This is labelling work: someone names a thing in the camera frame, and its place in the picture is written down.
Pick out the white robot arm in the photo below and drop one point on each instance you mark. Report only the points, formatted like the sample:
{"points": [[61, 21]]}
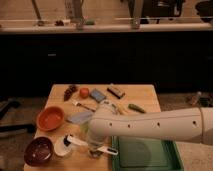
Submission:
{"points": [[194, 125]]}

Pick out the brown black block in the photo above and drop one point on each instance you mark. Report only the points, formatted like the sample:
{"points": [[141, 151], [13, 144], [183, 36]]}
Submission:
{"points": [[117, 92]]}

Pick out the blue grey sponge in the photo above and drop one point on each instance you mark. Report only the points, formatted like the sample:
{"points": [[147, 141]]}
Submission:
{"points": [[97, 95]]}

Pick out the red tomato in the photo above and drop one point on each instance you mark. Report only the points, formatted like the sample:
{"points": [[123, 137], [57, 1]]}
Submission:
{"points": [[84, 92]]}

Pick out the green pepper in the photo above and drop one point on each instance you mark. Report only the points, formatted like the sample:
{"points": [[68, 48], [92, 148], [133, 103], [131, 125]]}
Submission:
{"points": [[136, 108]]}

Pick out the dark grape bunch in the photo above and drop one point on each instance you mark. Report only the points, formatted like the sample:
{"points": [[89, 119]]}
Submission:
{"points": [[69, 92]]}

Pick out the light blue cloth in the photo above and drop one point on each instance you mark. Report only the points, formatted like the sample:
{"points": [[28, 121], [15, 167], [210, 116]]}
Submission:
{"points": [[80, 118]]}

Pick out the orange bowl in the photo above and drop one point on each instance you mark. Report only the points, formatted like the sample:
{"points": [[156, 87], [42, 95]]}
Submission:
{"points": [[50, 118]]}

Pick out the green plastic tray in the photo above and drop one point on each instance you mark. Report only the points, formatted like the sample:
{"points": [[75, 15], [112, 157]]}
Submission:
{"points": [[137, 154]]}

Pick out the white round lid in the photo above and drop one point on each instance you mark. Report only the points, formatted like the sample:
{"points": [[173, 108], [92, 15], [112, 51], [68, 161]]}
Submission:
{"points": [[62, 147]]}

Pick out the dark red bowl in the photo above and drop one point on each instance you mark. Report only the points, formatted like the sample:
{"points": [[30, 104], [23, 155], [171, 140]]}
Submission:
{"points": [[38, 152]]}

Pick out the white handled brush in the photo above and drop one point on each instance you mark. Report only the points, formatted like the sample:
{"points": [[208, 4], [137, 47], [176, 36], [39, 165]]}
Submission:
{"points": [[70, 142]]}

